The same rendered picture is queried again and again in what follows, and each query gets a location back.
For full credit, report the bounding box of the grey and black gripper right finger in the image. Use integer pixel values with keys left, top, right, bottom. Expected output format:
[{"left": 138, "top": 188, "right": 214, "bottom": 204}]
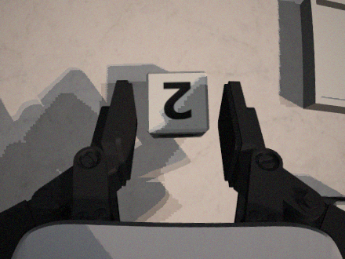
[{"left": 218, "top": 81, "right": 345, "bottom": 259}]

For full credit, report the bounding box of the white digit cube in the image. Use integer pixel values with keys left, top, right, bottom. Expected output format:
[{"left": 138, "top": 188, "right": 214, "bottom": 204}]
[
  {"left": 322, "top": 197, "right": 345, "bottom": 211},
  {"left": 146, "top": 71, "right": 209, "bottom": 138}
]

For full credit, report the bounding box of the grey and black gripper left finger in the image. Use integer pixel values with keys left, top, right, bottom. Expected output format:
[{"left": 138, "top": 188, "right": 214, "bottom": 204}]
[{"left": 0, "top": 80, "right": 137, "bottom": 259}]

